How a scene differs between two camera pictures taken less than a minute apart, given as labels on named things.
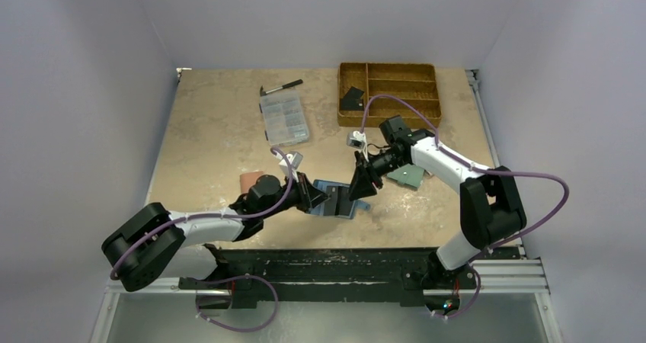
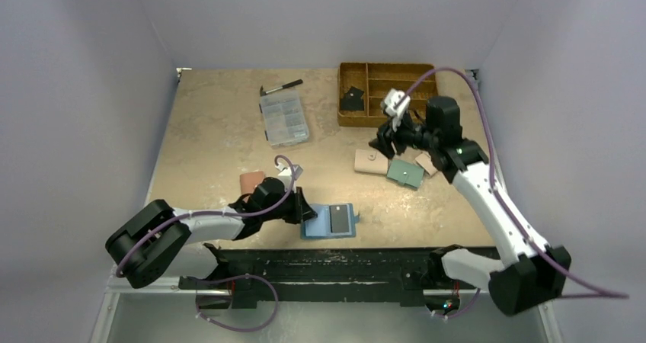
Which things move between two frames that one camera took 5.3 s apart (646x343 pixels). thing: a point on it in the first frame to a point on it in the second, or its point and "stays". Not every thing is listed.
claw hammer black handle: x=289 y=84 stays
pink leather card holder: x=248 y=179 stays
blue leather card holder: x=338 y=203 to x=333 y=221
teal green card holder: x=408 y=174 stays
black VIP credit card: x=353 y=100 stays
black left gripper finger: x=312 y=194 to x=303 y=209
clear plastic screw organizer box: x=284 y=117 stays
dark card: x=339 y=203 to x=339 y=218
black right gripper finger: x=363 y=185 to x=383 y=142
